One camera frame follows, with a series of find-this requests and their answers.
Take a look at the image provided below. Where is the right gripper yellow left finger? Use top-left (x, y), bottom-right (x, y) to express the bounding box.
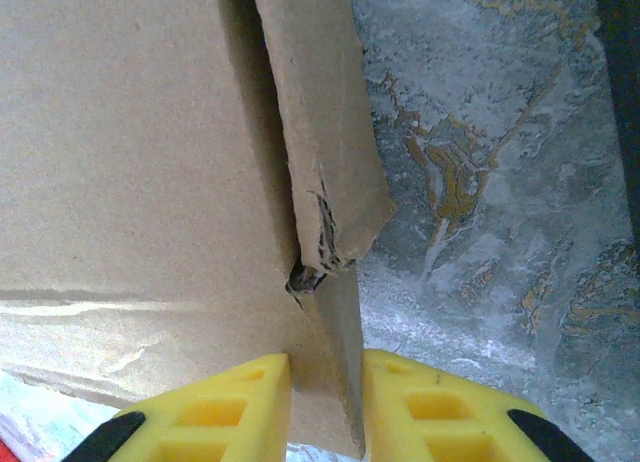
top-left (62, 352), bottom-right (292, 462)

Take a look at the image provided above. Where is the brown cardboard box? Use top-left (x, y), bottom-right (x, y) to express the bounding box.
top-left (0, 0), bottom-right (399, 458)

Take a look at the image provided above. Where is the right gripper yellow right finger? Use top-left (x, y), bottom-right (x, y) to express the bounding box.
top-left (360, 349), bottom-right (596, 462)

